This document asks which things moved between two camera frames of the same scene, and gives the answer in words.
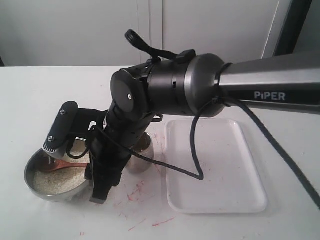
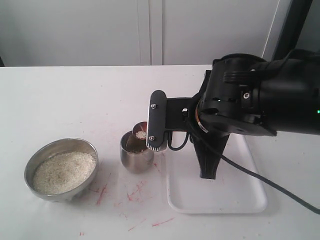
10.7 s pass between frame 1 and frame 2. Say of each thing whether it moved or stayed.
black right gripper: moved
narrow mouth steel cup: stayed
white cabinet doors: stayed
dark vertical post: stayed
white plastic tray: stayed
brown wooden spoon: moved
